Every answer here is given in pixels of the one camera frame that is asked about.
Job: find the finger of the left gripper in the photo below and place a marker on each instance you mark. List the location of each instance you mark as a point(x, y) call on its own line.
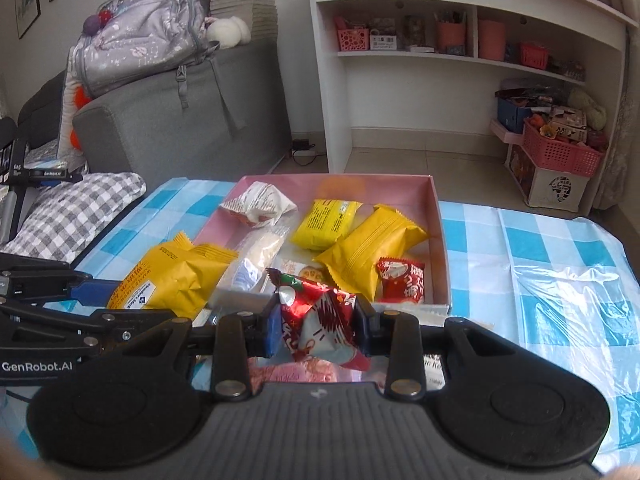
point(93, 292)

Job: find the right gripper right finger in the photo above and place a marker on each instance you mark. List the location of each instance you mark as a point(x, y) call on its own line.
point(399, 336)

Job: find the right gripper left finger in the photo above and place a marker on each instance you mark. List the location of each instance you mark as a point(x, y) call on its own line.
point(230, 342)

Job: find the red white snack packet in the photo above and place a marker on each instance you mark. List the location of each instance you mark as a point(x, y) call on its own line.
point(317, 321)

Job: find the yellow Member's Mark snack bag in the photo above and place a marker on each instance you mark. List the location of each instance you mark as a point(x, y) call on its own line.
point(175, 275)

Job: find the pink rice crispy bar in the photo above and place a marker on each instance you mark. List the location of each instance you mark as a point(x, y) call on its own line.
point(313, 370)

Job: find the small red candy packet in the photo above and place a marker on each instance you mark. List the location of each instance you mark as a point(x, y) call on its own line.
point(402, 280)

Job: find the clear cracker packet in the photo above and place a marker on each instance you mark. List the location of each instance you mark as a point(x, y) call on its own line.
point(255, 253)

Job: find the grey checkered cushion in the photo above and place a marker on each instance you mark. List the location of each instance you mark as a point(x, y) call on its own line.
point(67, 218)

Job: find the long yellow snack pack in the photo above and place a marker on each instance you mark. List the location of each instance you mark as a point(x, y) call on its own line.
point(351, 261)

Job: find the lotus root chip packet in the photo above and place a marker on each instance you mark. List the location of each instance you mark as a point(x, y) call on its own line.
point(307, 271)

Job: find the small yellow snack pack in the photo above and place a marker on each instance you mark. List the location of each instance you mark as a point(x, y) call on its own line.
point(326, 222)

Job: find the white crumpled snack packet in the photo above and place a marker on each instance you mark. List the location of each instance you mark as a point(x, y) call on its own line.
point(261, 204)

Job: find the blue checkered tablecloth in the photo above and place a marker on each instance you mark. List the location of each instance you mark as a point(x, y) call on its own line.
point(560, 288)

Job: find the white storage box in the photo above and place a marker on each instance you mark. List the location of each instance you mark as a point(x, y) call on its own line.
point(544, 188)

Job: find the grey sofa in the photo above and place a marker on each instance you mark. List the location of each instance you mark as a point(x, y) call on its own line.
point(218, 120)

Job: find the blue storage bin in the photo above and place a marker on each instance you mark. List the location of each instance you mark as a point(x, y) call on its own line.
point(512, 116)

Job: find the red plastic basket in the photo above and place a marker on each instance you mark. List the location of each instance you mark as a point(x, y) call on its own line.
point(561, 156)

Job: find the silver grey backpack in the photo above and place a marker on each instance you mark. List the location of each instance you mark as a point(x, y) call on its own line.
point(127, 40)

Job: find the white plush toy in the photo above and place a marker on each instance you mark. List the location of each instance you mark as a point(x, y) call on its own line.
point(228, 33)

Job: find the small pink shelf basket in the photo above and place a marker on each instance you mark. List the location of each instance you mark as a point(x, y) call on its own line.
point(353, 39)

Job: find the pink pen cup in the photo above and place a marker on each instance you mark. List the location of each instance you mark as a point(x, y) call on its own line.
point(451, 38)

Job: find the small red shelf basket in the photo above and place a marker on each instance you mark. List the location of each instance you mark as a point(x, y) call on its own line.
point(533, 55)

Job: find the white bookshelf desk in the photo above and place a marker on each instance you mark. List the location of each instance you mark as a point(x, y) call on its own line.
point(422, 75)

